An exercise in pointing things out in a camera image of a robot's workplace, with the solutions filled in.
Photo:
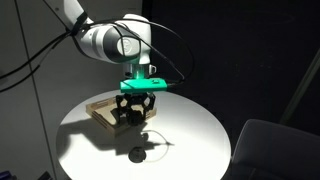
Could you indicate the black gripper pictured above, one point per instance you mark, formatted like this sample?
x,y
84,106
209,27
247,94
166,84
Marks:
x,y
138,98

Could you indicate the small black cylinder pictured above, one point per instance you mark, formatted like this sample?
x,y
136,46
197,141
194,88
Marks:
x,y
136,117

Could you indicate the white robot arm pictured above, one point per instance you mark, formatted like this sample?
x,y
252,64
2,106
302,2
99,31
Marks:
x,y
106,40

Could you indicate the black square box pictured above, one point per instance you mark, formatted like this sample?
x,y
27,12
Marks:
x,y
114,115

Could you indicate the wooden tray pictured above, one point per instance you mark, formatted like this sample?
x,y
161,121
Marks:
x,y
103,120

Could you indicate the flat black disc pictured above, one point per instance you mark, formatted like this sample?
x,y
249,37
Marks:
x,y
137,156

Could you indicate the dark floor equipment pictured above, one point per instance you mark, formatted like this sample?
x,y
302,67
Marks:
x,y
45,176
6,176

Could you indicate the grey chair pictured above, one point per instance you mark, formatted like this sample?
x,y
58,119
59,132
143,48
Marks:
x,y
276,150

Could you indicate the grey metal pole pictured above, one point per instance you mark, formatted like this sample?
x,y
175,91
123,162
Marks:
x,y
300,90

